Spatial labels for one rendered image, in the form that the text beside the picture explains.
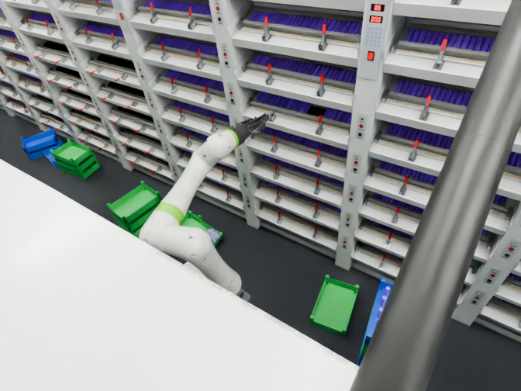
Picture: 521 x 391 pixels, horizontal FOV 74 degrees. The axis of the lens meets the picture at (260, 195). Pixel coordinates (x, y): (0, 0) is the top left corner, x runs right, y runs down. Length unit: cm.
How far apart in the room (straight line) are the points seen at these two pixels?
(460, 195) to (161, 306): 17
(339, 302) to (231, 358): 199
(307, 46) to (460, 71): 57
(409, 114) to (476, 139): 130
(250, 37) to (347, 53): 46
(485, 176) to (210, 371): 16
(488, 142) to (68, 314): 25
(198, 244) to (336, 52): 90
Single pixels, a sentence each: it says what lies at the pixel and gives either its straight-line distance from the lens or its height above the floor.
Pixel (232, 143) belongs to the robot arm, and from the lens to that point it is 148.
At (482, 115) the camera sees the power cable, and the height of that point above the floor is 181.
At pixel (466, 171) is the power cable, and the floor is 180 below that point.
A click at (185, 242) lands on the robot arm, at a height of 99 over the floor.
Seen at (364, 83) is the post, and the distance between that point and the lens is 146.
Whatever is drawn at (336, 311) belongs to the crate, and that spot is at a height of 0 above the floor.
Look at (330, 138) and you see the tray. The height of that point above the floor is 95.
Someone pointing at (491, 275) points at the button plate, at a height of 47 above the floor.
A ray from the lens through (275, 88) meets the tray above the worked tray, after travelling 168.
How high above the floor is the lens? 191
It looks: 44 degrees down
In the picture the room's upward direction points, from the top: 7 degrees counter-clockwise
